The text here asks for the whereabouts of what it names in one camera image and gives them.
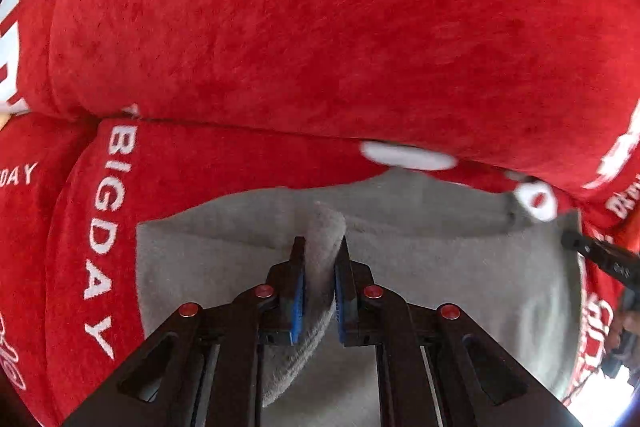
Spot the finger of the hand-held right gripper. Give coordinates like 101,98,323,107
561,229,640,294

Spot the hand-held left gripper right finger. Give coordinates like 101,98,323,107
334,237,583,427

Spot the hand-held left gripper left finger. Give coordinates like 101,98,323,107
62,236,307,427

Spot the grey towel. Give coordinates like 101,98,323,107
136,169,583,427

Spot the red printed towel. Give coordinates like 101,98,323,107
0,0,640,427

